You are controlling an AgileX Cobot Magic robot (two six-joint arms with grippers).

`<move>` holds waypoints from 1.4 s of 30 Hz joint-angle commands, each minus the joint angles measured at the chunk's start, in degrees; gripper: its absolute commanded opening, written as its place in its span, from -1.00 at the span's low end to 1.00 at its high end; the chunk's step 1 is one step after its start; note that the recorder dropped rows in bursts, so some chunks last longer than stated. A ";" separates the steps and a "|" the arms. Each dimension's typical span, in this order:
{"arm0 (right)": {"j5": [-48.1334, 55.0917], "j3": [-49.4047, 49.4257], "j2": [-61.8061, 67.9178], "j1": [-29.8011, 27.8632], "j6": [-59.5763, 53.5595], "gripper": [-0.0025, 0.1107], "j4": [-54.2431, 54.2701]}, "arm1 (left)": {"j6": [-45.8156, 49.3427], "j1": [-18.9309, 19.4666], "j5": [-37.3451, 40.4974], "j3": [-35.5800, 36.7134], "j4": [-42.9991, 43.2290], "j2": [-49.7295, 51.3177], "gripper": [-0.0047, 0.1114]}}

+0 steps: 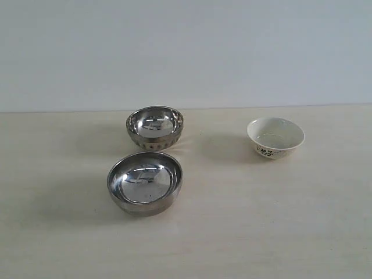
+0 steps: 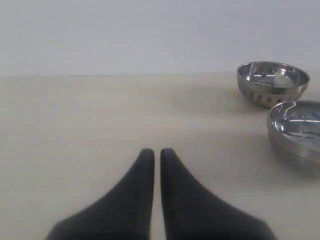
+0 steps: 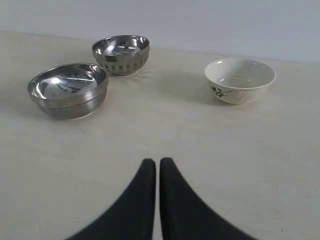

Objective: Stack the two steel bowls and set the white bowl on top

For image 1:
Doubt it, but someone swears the patterned steel bowl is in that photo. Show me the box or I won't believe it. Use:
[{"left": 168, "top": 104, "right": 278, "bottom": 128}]
[{"left": 126, "top": 106, "right": 184, "bottom": 151}]

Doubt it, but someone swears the large plain steel bowl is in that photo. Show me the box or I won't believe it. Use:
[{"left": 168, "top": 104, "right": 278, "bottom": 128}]
[{"left": 106, "top": 151, "right": 183, "bottom": 217}]

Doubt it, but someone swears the white floral ceramic bowl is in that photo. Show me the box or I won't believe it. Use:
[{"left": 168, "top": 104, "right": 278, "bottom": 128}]
[{"left": 246, "top": 117, "right": 305, "bottom": 159}]

